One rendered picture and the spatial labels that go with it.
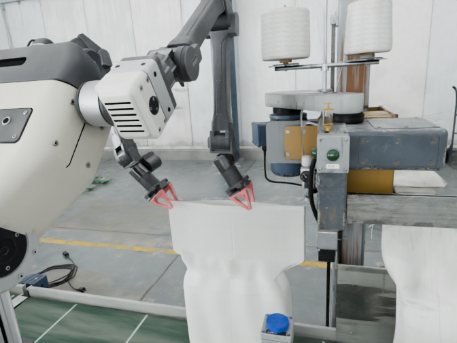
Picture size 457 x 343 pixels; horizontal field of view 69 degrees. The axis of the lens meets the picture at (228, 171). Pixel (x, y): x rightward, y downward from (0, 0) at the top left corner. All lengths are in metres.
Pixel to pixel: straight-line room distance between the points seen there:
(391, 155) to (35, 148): 0.77
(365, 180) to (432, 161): 0.34
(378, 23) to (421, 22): 5.07
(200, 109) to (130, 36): 1.92
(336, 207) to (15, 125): 0.75
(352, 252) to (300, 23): 0.94
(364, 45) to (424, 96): 5.12
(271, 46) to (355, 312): 1.08
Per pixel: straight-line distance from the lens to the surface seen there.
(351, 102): 0.99
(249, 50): 6.19
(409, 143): 0.91
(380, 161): 0.91
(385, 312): 1.57
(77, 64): 0.74
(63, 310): 2.05
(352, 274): 1.47
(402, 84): 6.16
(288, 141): 1.28
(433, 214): 1.15
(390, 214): 1.13
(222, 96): 1.09
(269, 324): 0.96
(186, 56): 0.78
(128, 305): 1.91
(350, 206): 1.10
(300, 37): 1.16
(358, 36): 1.16
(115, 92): 0.63
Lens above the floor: 1.47
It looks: 15 degrees down
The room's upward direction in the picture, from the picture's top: 4 degrees counter-clockwise
